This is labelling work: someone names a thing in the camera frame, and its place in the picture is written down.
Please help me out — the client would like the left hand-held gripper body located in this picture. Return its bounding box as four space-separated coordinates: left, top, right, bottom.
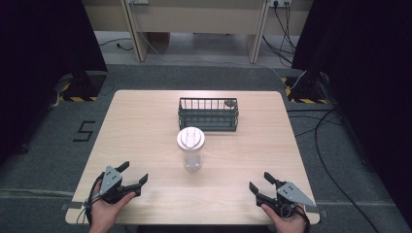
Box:
98 165 143 205

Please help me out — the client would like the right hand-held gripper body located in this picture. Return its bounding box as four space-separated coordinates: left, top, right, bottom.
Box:
256 180 318 218

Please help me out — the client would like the person's left hand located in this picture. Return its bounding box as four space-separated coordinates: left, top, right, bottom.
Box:
88 179 137 233

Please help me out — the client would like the person's right hand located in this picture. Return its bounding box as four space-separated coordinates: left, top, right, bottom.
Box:
259 203 308 233

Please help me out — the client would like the clear bottle with white lid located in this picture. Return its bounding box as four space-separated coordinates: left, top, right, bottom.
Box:
176 126 206 172

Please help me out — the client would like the black stand base striped tape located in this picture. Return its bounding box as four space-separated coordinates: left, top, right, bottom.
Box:
281 71 330 105
57 72 108 103

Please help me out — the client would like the black curtain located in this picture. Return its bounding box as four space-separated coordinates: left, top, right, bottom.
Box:
291 0 412 227
0 0 109 164

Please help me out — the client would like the beige wooden desk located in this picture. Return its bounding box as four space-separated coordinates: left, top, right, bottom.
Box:
82 0 314 65

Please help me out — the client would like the left hand-held gripper cable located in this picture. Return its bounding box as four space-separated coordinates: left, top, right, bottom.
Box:
76 173 105 226

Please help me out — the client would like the hand-held gripper cable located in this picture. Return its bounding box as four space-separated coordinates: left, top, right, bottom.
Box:
76 173 105 226
280 203 312 233

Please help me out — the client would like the right hand-held gripper cable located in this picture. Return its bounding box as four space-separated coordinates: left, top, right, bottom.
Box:
280 203 312 233

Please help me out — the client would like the long black floor cable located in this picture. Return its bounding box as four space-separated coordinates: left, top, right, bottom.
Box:
286 108 381 233

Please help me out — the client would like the black wire basket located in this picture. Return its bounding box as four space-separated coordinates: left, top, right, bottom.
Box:
177 97 240 133

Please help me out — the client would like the short black floor cable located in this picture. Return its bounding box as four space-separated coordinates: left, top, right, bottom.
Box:
97 37 135 52

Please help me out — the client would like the black floor cable bundle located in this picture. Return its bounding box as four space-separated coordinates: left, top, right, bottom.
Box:
261 2 298 68

